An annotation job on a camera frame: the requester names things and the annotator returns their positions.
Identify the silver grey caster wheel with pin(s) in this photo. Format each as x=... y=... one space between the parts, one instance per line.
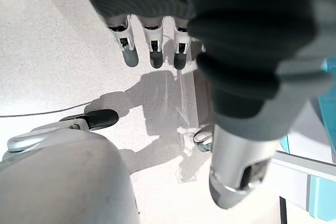
x=202 y=137

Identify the white blue medical cart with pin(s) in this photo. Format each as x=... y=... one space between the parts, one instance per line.
x=302 y=161

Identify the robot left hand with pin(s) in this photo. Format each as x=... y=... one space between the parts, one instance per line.
x=236 y=24

